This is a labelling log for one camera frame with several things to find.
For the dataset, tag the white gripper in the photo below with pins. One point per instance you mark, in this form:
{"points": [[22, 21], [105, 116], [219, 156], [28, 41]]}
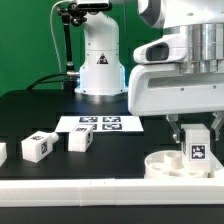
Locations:
{"points": [[171, 79]]}

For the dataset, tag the white round stool seat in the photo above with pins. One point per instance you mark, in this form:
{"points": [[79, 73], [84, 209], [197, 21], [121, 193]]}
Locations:
{"points": [[168, 164]]}

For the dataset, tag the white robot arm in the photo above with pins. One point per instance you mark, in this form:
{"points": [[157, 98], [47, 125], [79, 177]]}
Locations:
{"points": [[202, 21]]}

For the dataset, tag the white marker sheet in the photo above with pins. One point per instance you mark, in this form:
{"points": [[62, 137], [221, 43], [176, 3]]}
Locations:
{"points": [[101, 123]]}

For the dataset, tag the white L-shaped fence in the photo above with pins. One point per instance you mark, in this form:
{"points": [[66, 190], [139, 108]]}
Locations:
{"points": [[96, 192]]}

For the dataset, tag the white block at left edge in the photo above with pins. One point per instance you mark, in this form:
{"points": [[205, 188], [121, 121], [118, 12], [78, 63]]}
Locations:
{"points": [[3, 153]]}

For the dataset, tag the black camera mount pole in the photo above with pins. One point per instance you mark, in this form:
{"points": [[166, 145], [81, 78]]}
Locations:
{"points": [[70, 15]]}

